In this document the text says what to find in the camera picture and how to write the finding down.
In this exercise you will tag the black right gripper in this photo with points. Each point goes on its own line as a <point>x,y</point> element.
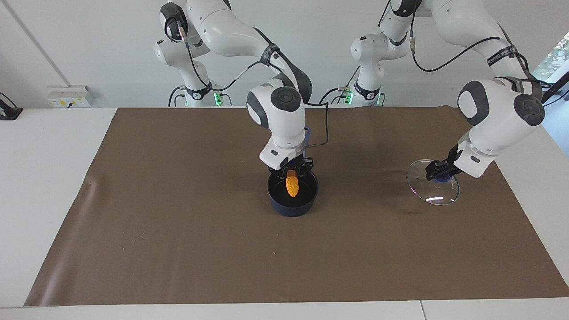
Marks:
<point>291,164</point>

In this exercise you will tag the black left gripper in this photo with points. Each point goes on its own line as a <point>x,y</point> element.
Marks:
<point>452,162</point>

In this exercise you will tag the yellow corn cob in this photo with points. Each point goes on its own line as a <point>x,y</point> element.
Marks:
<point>292,186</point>

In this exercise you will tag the glass lid with blue knob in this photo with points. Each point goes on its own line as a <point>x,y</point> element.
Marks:
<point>433,193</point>

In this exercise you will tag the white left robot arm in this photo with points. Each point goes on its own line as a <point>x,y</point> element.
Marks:
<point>498,115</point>

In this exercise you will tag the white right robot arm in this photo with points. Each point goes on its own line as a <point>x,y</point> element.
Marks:
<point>278,109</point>

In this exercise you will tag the dark blue saucepan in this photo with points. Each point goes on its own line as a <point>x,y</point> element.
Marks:
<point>293,208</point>

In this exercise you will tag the brown table mat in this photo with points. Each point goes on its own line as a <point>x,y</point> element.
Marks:
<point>178,249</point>

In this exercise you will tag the black stand with pole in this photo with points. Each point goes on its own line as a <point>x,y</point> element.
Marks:
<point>555,86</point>

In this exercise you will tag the window with green view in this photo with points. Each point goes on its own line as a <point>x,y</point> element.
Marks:
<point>553,58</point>

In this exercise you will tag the black table clamp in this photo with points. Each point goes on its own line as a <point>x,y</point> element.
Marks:
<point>9,113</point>

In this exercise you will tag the white wall socket box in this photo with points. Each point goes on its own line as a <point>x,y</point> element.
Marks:
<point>70,96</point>

